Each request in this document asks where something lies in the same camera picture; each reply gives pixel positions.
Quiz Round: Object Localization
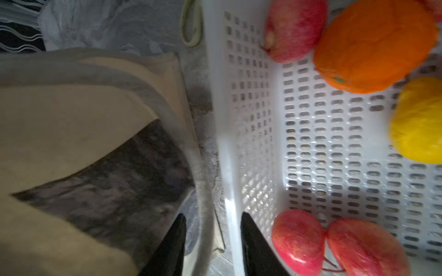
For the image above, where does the red apple front middle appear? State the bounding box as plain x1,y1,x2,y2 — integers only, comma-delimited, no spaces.
326,218,412,276

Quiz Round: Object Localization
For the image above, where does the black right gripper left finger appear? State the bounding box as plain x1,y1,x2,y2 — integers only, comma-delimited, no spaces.
139,214,187,276

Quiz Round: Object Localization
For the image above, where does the red apple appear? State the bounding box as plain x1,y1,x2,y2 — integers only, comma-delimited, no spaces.
326,218,412,276
263,0,328,63
271,209,325,276

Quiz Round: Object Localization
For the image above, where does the cream canvas grocery bag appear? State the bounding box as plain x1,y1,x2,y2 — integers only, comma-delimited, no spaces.
1,48,223,276

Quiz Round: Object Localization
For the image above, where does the red apple front left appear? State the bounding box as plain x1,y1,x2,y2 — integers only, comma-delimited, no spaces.
271,209,325,276

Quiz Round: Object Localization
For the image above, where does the yellow lemon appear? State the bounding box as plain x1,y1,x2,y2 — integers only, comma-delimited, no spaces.
390,77,442,164

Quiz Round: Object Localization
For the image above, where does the red apple back left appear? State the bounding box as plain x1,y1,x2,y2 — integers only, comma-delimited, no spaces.
263,0,328,63

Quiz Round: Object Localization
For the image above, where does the orange tangerine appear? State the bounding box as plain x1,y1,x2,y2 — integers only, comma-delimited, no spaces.
313,1,439,94

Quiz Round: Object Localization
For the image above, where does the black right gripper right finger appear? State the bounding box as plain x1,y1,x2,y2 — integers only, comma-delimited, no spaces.
241,212,289,276

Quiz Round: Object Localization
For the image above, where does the white plastic fruit basket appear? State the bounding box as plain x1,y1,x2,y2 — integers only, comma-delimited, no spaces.
202,1,442,276

